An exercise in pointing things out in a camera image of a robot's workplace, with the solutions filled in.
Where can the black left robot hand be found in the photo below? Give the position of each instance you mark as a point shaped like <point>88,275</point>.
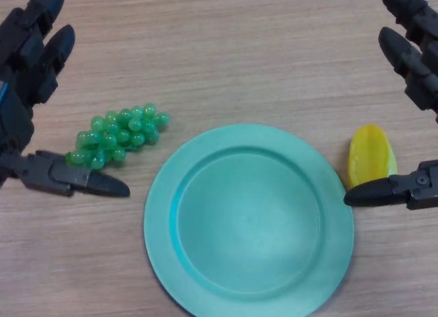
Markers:
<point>20,67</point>

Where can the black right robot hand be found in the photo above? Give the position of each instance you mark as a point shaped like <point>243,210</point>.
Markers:
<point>419,63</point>

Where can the green grape bunch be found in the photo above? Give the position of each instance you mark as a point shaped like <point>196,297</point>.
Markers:
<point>118,137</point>

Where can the green round plate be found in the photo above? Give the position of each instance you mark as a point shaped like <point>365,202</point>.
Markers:
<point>249,221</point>

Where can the yellow starfruit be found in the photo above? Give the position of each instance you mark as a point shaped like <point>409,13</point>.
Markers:
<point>371,156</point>

